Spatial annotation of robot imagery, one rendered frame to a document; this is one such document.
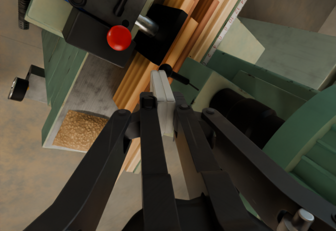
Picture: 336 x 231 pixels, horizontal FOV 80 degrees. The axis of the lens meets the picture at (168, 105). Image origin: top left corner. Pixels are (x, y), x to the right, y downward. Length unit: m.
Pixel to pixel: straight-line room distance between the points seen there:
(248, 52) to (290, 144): 0.61
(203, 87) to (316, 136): 0.16
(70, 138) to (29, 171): 1.32
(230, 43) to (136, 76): 0.40
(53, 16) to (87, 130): 0.22
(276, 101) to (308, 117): 0.20
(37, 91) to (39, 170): 1.10
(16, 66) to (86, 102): 0.95
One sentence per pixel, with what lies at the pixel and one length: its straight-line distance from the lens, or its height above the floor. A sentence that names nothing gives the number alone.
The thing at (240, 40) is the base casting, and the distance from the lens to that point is 0.73.
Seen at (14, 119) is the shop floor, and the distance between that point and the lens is 1.49.
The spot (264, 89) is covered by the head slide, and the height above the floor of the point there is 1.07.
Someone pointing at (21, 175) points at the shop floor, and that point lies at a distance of 1.77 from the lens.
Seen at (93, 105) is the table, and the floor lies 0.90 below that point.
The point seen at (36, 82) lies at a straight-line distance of 0.71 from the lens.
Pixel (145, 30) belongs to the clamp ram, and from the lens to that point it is 0.34.
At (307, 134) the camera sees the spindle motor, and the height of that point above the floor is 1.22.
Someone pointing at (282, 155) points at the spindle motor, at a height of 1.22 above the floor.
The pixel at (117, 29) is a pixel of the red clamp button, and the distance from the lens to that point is 0.26.
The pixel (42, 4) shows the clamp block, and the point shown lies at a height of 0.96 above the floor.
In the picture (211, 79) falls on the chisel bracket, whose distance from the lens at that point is 0.30.
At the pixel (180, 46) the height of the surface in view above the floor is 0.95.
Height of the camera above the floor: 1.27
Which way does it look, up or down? 48 degrees down
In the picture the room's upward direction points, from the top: 135 degrees clockwise
